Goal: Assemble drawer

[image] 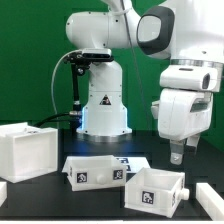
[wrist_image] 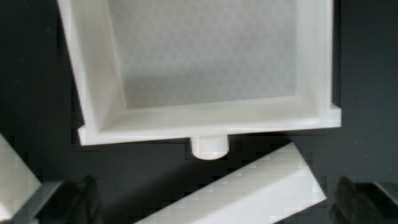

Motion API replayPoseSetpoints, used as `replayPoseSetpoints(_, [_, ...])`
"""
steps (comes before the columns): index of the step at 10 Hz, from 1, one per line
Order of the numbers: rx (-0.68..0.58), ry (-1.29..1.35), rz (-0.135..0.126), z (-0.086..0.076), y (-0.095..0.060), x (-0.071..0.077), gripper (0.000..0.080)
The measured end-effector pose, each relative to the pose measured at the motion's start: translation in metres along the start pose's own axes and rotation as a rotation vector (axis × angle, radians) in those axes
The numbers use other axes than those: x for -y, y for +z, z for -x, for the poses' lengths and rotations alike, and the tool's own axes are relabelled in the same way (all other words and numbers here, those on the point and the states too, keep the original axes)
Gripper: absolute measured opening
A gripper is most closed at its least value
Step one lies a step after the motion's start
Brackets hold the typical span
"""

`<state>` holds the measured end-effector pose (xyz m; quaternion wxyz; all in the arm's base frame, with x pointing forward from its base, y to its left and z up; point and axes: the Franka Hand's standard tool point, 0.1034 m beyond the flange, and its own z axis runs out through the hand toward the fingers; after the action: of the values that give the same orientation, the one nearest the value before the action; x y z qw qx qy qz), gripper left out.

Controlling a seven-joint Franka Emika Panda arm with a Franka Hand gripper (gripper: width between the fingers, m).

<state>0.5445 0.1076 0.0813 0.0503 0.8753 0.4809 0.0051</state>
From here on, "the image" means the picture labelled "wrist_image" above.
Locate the white border bar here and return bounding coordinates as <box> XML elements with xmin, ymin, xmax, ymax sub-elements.
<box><xmin>134</xmin><ymin>143</ymin><xmax>326</xmax><ymax>224</ymax></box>
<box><xmin>0</xmin><ymin>135</ymin><xmax>40</xmax><ymax>222</ymax></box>

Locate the white border bar right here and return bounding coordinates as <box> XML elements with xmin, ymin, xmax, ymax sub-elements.
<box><xmin>134</xmin><ymin>143</ymin><xmax>326</xmax><ymax>224</ymax></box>

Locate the white drawer tray right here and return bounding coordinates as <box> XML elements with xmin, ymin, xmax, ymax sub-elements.
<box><xmin>54</xmin><ymin>0</ymin><xmax>340</xmax><ymax>160</ymax></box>

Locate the white border bar left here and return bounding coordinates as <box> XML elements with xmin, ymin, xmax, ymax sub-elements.
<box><xmin>0</xmin><ymin>135</ymin><xmax>40</xmax><ymax>222</ymax></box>

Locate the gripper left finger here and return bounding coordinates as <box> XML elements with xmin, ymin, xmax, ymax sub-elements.
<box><xmin>10</xmin><ymin>175</ymin><xmax>106</xmax><ymax>224</ymax></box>

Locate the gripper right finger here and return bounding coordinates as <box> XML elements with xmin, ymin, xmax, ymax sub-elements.
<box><xmin>328</xmin><ymin>177</ymin><xmax>398</xmax><ymax>224</ymax></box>

